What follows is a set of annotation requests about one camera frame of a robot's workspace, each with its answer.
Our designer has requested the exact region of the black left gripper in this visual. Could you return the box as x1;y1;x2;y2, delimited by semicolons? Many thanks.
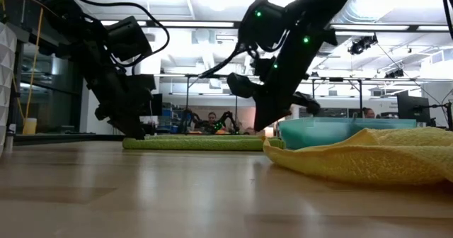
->
86;66;156;140

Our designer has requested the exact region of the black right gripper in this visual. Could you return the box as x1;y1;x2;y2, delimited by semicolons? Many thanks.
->
226;28;337;132

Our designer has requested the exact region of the green microfiber towel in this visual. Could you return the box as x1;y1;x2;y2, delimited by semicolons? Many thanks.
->
122;134;286;152

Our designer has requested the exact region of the yellow microfiber towel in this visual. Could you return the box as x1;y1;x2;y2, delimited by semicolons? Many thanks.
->
263;127;453;186

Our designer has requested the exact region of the black computer monitor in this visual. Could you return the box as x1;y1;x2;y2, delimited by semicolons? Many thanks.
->
150;93;164;118

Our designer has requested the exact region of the blue storage shelf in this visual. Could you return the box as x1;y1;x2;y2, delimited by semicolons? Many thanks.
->
159;103;180;135

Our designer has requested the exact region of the translucent teal plastic bin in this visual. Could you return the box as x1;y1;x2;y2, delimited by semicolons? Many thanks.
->
277;116;418;150

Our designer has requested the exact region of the person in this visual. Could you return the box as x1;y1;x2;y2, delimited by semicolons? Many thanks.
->
361;106;377;120
205;110;222;135

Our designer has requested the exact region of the yellow cup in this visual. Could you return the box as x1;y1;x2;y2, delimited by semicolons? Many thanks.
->
22;118;38;135

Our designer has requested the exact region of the black ceiling spotlight cluster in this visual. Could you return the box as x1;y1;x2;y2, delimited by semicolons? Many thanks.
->
348;35;379;56

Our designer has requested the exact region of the long ceiling light fixture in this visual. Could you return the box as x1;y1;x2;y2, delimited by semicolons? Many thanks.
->
101;20;453;33

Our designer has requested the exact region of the white faceted plant pot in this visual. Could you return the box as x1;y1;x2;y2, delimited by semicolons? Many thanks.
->
0;21;18;157

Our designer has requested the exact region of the dark grey computer monitor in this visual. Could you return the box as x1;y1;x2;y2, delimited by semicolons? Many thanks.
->
396;90;432;124

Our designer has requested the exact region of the black metal table frame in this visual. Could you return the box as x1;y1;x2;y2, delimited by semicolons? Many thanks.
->
13;132;125;144

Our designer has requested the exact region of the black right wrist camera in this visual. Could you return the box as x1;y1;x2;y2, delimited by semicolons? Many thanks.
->
239;0;287;51

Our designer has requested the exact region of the yellow extension cable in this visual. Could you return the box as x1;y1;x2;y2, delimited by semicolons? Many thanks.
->
21;4;45;122

